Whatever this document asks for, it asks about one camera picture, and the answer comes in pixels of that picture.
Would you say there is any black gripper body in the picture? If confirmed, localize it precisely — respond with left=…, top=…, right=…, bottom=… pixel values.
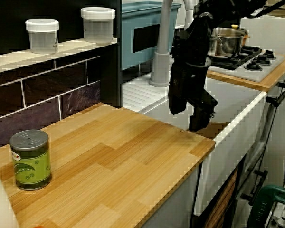
left=173, top=33, right=218, bottom=109

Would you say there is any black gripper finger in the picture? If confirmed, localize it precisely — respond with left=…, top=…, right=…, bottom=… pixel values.
left=168, top=65, right=188, bottom=115
left=189, top=106, right=216, bottom=132

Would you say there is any white toy sink unit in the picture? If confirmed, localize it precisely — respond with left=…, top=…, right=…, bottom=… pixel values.
left=122, top=66, right=268, bottom=217

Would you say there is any grey toy faucet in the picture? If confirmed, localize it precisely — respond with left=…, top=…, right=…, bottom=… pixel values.
left=149, top=0, right=195, bottom=88

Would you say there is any stainless steel pot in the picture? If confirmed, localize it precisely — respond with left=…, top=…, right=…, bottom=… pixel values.
left=208, top=24, right=250, bottom=57

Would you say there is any grey black toy stove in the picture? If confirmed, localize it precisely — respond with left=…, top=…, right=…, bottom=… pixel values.
left=205, top=45, right=285, bottom=83

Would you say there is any teal plastic bin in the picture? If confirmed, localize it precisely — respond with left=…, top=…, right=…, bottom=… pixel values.
left=121, top=1, right=182, bottom=71

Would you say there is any clear jar white lid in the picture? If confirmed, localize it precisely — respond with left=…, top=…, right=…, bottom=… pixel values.
left=80, top=7, right=116, bottom=44
left=25, top=19, right=60, bottom=55

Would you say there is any green clamp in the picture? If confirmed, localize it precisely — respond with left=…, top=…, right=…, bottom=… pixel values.
left=247, top=185, right=285, bottom=228

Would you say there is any wooden counter board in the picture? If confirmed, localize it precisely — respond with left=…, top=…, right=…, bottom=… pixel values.
left=0, top=102, right=216, bottom=228

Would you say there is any green peas can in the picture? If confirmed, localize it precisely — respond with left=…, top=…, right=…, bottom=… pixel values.
left=9, top=129, right=52, bottom=191

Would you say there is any black cabinet handle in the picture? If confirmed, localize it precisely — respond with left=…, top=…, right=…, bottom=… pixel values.
left=266, top=82, right=285, bottom=108
left=241, top=170, right=268, bottom=206

